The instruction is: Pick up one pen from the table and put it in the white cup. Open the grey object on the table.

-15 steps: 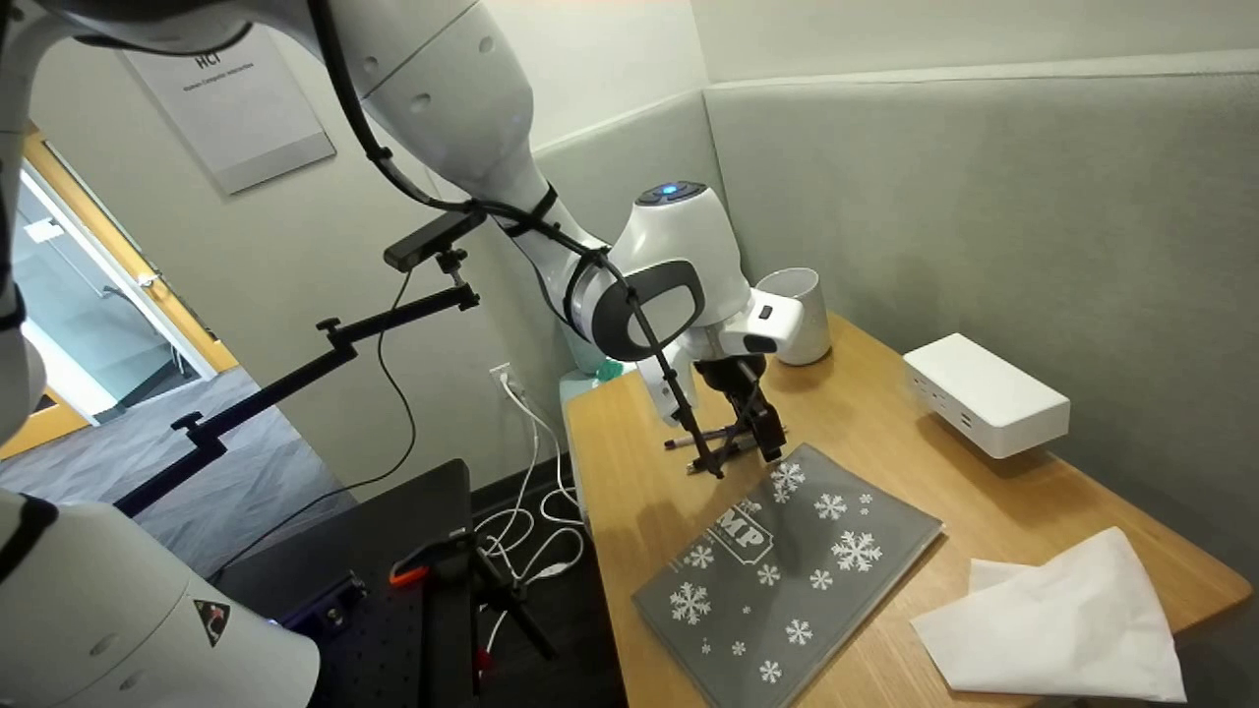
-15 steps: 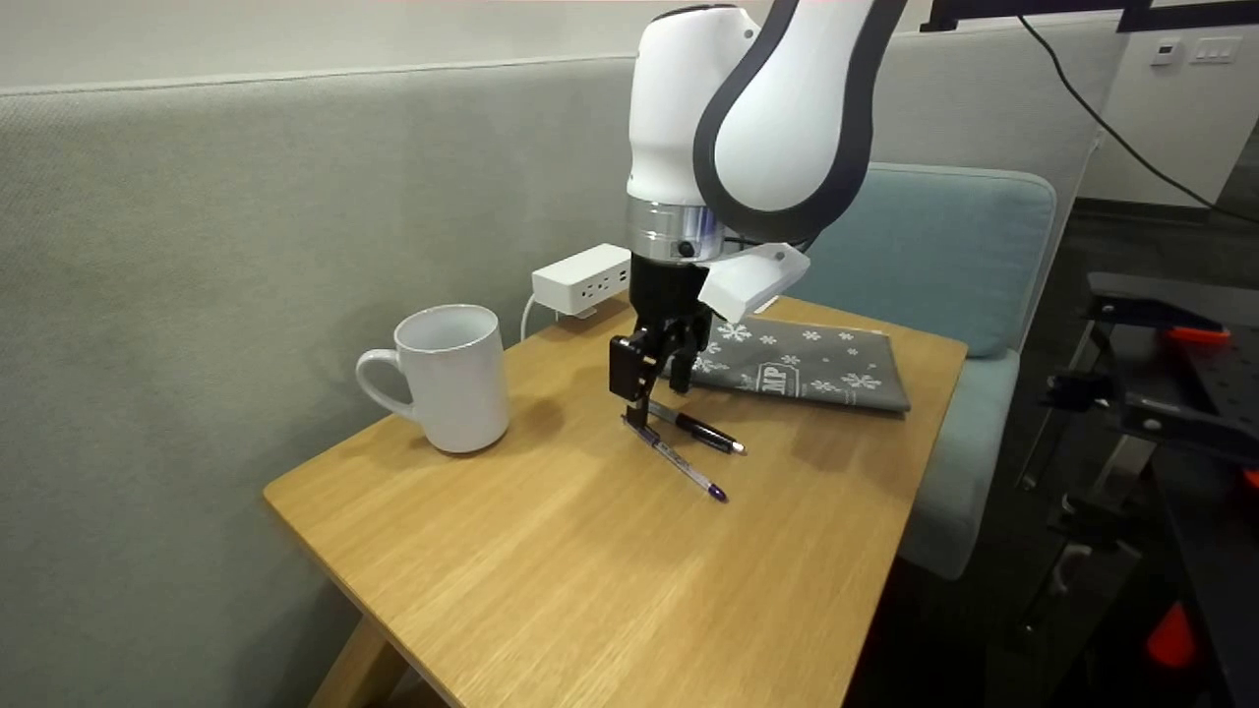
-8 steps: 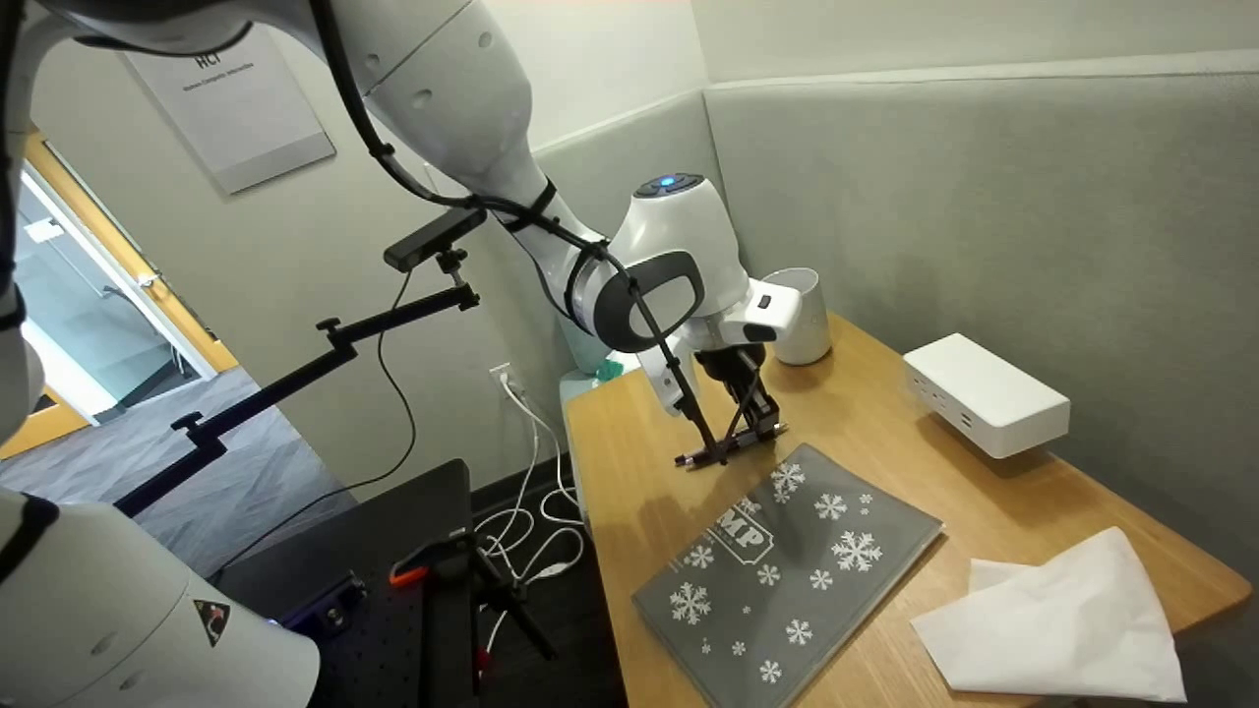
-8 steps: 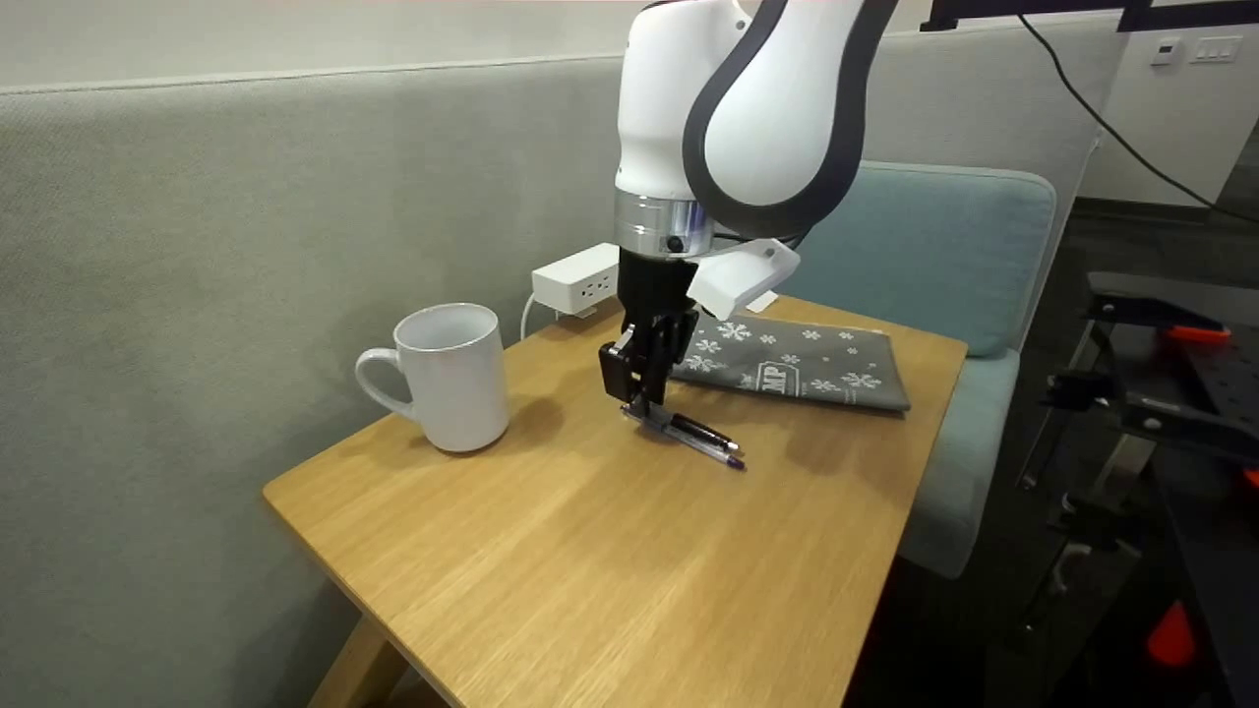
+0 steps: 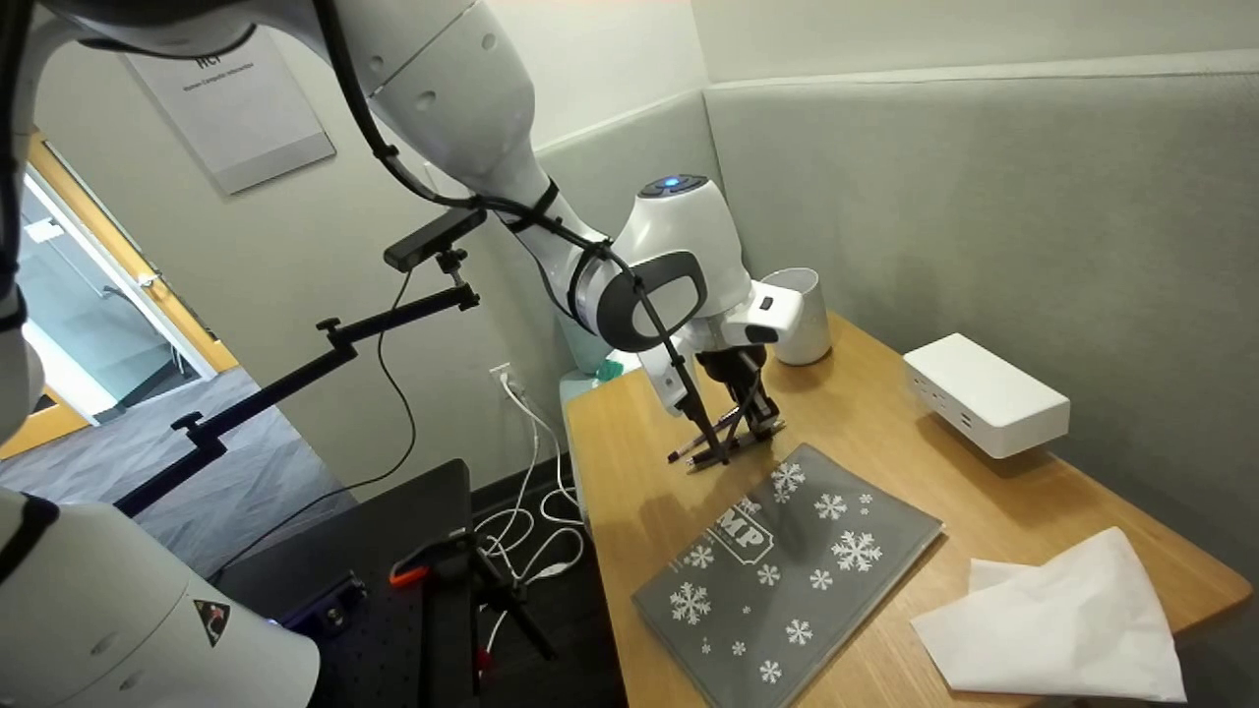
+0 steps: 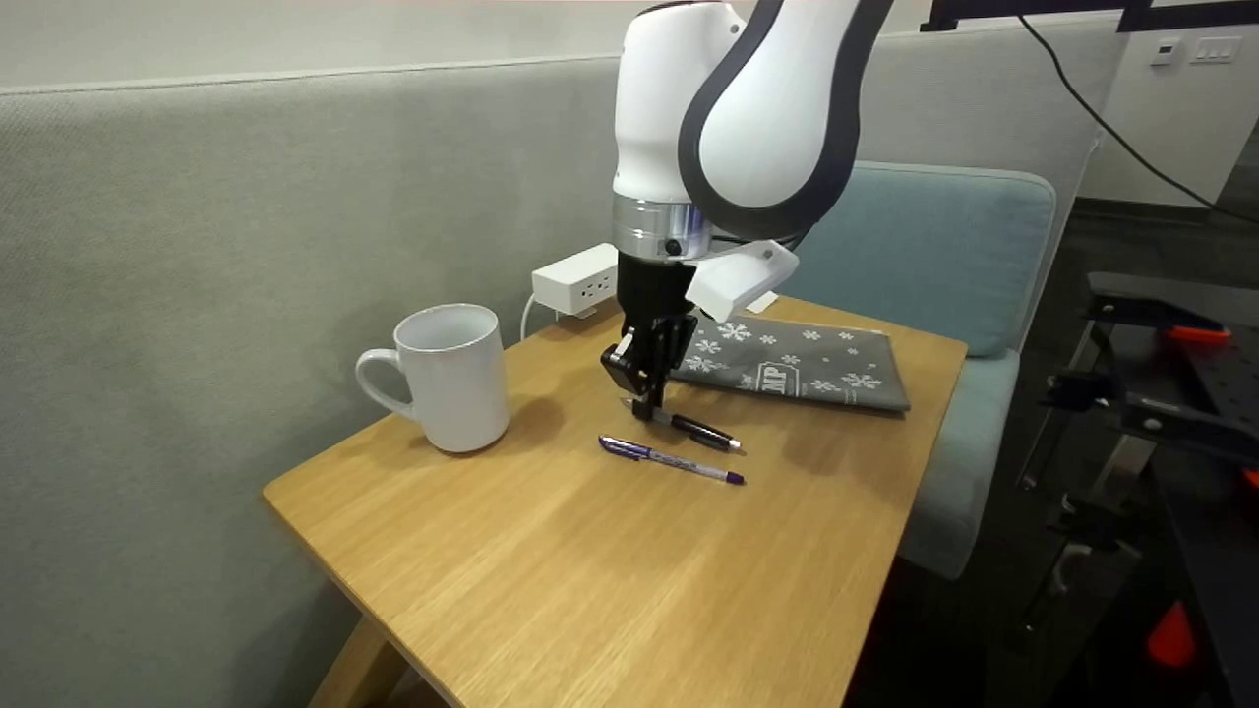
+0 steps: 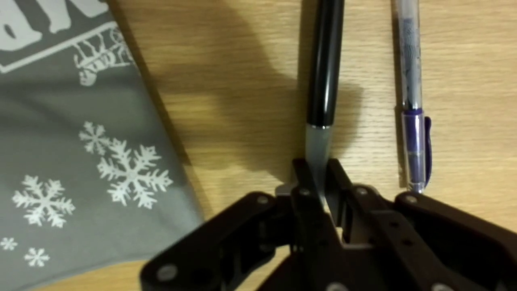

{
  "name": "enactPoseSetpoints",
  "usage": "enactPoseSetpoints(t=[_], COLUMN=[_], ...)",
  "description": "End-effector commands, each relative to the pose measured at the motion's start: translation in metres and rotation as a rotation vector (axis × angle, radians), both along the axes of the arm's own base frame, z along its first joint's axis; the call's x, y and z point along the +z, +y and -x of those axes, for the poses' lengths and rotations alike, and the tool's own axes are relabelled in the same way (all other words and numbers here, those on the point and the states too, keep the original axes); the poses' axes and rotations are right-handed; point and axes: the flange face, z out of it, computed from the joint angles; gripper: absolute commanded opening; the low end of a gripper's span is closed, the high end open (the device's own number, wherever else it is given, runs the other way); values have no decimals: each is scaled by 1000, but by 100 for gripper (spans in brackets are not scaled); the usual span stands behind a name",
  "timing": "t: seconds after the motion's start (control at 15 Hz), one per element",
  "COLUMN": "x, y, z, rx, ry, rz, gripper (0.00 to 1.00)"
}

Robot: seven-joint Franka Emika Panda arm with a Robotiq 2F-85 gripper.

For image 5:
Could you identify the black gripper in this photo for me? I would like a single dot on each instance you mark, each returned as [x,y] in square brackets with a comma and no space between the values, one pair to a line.
[735,369]

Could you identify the black ballpoint pen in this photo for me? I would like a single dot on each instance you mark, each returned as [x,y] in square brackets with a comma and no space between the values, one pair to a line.
[694,458]

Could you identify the grey snowflake folder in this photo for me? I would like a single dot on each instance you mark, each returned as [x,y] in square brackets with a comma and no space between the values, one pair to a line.
[790,593]

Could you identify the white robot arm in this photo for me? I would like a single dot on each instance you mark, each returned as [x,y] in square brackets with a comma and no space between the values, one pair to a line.
[448,91]

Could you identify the teal upholstered chair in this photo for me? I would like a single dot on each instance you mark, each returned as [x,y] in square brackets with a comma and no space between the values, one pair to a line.
[575,361]

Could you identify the white power outlet box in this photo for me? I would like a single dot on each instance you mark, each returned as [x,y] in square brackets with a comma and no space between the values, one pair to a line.
[984,394]

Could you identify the black tripod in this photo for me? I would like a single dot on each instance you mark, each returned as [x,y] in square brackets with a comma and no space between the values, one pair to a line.
[495,603]

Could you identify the white paper tissue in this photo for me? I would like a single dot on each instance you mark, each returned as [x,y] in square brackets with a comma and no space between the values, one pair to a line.
[1063,631]

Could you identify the black equipment table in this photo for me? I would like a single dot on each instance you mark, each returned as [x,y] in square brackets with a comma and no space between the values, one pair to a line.
[355,554]

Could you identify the white wall socket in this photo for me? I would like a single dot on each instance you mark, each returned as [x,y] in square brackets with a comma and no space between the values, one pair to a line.
[507,381]

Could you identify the black camera on stand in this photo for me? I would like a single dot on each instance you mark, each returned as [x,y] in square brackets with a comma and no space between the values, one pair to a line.
[435,237]

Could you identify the grey wall poster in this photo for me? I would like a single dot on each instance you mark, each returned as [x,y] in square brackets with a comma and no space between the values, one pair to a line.
[237,111]

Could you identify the wooden window frame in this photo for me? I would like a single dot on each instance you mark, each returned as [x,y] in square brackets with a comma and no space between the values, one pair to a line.
[142,281]

